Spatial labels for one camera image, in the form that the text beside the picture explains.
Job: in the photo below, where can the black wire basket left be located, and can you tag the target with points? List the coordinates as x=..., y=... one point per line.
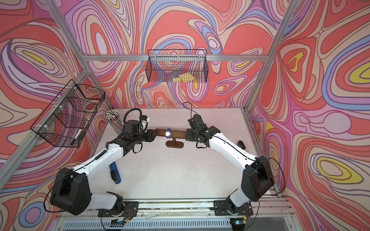
x=74, y=108

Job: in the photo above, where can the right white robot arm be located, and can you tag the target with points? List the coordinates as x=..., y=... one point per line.
x=257, y=177

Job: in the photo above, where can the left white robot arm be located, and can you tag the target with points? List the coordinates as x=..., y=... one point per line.
x=71, y=191

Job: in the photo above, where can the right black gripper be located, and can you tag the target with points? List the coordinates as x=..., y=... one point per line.
x=188, y=135

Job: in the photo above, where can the yellow paper in basket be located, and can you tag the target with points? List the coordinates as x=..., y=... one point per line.
x=186, y=77

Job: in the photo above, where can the brown wooden watch stand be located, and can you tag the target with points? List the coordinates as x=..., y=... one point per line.
x=172, y=142

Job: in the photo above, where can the black wire basket back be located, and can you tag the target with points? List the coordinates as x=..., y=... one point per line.
x=165, y=64

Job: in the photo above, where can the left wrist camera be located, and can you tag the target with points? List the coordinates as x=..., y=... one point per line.
x=144, y=122

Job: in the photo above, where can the blue stapler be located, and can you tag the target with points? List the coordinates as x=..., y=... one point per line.
x=114, y=172

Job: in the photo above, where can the black wire basket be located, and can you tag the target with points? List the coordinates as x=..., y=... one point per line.
x=74, y=108
x=165, y=64

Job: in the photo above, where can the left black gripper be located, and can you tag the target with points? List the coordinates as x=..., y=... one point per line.
x=150, y=135

